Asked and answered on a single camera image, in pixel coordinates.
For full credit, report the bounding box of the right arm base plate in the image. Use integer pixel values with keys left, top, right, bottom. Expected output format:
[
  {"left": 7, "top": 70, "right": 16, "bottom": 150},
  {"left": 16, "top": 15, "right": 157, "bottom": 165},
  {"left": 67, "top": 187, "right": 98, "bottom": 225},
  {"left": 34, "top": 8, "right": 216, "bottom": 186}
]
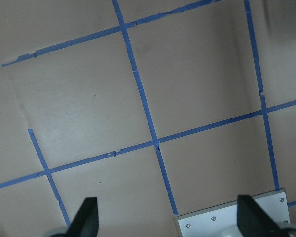
[{"left": 177, "top": 189, "right": 290, "bottom": 237}]

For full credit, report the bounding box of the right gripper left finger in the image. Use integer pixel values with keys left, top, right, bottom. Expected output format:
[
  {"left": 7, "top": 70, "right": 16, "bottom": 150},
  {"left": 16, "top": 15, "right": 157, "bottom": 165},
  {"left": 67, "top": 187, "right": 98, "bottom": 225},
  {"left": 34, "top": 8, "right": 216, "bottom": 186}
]
[{"left": 65, "top": 197, "right": 99, "bottom": 237}]

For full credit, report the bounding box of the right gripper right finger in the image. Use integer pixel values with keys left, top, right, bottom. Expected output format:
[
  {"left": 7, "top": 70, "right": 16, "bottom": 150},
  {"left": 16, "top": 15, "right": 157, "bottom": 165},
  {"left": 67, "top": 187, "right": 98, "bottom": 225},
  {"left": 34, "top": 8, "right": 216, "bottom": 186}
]
[{"left": 237, "top": 195, "right": 296, "bottom": 237}]

